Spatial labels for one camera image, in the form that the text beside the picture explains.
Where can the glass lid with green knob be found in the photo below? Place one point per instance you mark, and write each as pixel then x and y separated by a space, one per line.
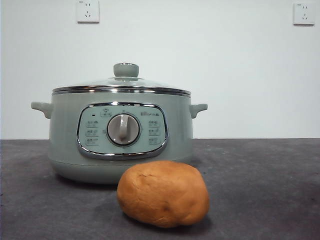
pixel 126 70

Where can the brown potato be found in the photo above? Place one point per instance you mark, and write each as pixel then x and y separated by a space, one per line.
pixel 162 195

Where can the pale green electric pot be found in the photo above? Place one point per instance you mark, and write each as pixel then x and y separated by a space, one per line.
pixel 65 130

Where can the white wall socket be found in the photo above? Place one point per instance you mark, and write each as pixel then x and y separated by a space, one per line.
pixel 88 12
pixel 303 14

